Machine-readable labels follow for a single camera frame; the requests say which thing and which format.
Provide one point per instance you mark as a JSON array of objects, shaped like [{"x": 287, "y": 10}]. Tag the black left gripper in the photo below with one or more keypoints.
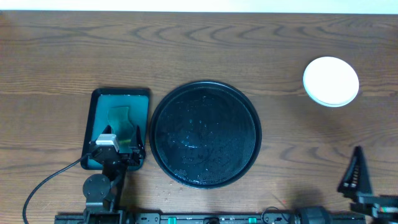
[{"x": 123, "y": 156}]

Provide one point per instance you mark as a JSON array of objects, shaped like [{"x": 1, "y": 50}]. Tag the yellow green sponge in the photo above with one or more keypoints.
[{"x": 118, "y": 119}]

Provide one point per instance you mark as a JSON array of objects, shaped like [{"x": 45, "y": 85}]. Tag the white plate with green stain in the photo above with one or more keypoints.
[{"x": 331, "y": 82}]

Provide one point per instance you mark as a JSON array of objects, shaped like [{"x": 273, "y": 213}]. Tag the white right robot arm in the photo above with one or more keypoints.
[{"x": 381, "y": 209}]

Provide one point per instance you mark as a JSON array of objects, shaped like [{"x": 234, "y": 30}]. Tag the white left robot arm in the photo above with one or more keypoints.
[{"x": 103, "y": 191}]

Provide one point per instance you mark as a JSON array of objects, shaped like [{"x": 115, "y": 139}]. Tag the dark teal rectangular tray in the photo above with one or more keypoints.
[{"x": 103, "y": 99}]

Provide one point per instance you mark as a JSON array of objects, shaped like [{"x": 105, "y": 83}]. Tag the round black tray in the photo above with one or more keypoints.
[{"x": 205, "y": 134}]

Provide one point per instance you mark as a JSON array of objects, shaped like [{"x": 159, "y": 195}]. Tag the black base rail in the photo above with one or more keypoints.
[{"x": 155, "y": 218}]

